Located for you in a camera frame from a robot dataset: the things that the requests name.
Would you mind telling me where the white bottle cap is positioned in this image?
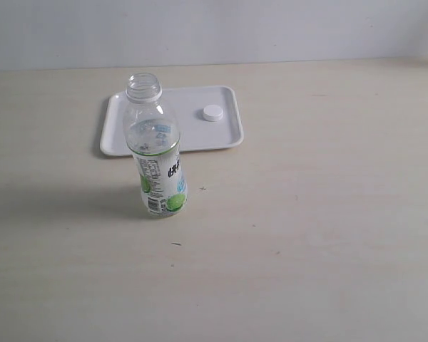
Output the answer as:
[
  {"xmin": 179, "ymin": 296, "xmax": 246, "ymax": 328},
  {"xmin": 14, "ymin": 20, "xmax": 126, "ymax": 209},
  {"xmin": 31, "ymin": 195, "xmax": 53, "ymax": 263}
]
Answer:
[{"xmin": 202, "ymin": 105, "xmax": 224, "ymax": 122}]

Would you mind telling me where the clear plastic drink bottle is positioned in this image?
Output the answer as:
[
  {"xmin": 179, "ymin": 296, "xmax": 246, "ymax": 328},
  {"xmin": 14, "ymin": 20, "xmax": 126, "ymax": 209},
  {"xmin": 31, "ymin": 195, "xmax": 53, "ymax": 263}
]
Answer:
[{"xmin": 123, "ymin": 73, "xmax": 188, "ymax": 217}]

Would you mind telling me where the white plastic tray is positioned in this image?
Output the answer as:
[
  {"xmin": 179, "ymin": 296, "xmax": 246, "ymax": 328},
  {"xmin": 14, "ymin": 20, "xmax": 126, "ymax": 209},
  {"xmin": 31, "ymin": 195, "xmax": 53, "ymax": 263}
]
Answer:
[{"xmin": 99, "ymin": 85, "xmax": 244, "ymax": 157}]

